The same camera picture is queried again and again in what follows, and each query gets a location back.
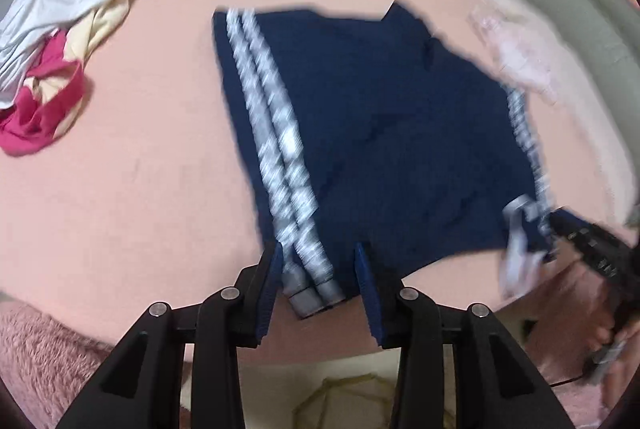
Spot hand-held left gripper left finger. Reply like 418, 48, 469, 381
55, 240, 284, 429

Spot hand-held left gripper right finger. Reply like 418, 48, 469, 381
353, 243, 576, 429

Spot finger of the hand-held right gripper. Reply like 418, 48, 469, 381
549, 208, 601, 260

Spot navy pants with white stripes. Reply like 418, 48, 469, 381
212, 1, 561, 320

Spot person's right hand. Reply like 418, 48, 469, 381
592, 316, 636, 410

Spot cream fleece blanket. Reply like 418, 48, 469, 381
450, 0, 640, 230

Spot pink bed sheet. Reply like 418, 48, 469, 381
0, 0, 636, 365

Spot folded pink printed garment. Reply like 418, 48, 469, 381
467, 4, 556, 102

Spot pink fluffy blanket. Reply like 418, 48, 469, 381
0, 259, 623, 429

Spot magenta garment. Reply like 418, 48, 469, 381
0, 29, 91, 157

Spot pale yellow garment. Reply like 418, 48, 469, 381
20, 0, 136, 130

